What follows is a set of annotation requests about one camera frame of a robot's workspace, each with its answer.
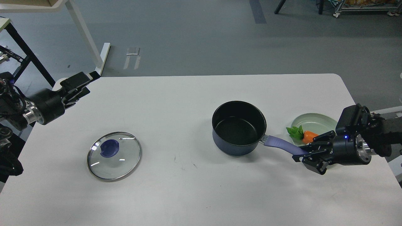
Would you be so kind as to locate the white table frame leg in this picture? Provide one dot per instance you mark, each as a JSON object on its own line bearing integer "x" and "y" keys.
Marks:
{"x": 43, "y": 6}

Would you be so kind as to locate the blue saucepan with handle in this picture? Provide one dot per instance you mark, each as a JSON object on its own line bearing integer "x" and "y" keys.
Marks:
{"x": 238, "y": 127}

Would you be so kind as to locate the metal cart with casters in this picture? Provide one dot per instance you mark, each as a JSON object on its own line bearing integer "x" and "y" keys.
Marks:
{"x": 392, "y": 7}

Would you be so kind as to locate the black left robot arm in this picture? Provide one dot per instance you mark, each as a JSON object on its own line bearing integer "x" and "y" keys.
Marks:
{"x": 13, "y": 104}

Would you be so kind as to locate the clear green glass plate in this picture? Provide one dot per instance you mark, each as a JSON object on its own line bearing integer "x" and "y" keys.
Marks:
{"x": 317, "y": 123}

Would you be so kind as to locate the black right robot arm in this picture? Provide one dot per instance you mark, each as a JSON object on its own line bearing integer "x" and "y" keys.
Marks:
{"x": 378, "y": 133}

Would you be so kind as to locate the glass pot lid blue knob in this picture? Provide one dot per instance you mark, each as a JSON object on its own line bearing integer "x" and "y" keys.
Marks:
{"x": 114, "y": 156}

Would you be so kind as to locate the orange toy carrot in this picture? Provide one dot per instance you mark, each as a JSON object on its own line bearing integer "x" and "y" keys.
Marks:
{"x": 299, "y": 135}

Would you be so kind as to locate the black chair legs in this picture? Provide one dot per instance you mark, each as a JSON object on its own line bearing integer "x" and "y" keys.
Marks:
{"x": 293, "y": 6}

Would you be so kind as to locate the black metal rack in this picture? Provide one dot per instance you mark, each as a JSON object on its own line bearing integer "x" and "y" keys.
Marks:
{"x": 30, "y": 57}

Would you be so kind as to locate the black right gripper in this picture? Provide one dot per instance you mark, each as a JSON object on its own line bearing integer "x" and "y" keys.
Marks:
{"x": 345, "y": 150}

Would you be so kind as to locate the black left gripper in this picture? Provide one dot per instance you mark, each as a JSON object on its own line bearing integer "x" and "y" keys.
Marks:
{"x": 47, "y": 105}

